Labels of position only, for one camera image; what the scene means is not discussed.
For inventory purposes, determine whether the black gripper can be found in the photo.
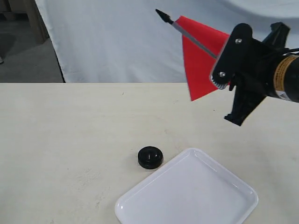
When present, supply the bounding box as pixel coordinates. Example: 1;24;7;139
210;22;291;126

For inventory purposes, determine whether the white plastic tray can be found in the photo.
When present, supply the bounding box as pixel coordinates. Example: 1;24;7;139
114;148;258;224

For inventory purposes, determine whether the white backdrop cloth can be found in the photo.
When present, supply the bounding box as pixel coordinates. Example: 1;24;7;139
36;0;299;83

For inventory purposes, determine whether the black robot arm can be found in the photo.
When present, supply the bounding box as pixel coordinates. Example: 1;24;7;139
210;22;299;126

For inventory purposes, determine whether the red flag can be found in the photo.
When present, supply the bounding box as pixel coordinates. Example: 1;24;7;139
156;9;229;101

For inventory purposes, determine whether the black round flag base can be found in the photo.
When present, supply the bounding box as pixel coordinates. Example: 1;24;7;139
137;146;164;169

